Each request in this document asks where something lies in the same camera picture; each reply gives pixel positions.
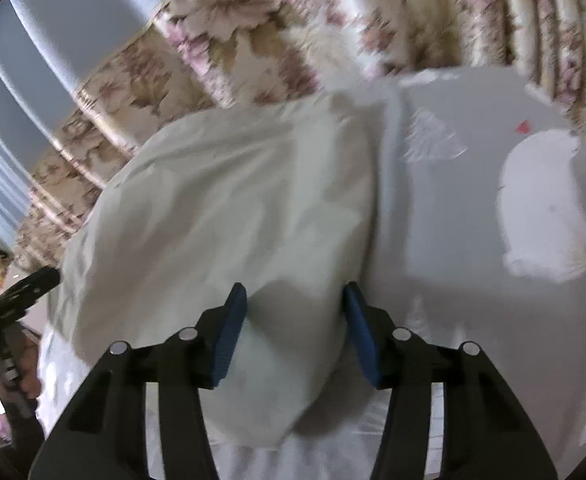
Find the blue floral curtain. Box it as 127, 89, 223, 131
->
0, 0, 586, 271

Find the person's left hand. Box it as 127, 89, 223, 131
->
0, 323, 42, 403

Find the pale green large garment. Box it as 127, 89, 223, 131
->
49, 91, 387, 446

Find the grey animal print bedsheet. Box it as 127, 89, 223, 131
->
39, 68, 586, 479

